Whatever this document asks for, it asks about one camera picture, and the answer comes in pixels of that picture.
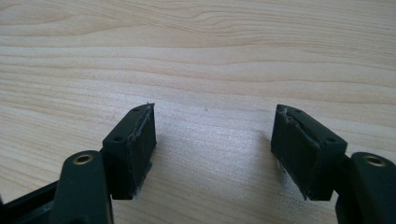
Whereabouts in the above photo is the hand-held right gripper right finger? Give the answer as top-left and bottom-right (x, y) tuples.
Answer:
(270, 104), (396, 224)

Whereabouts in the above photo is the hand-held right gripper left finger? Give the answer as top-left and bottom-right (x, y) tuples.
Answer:
(49, 103), (158, 224)

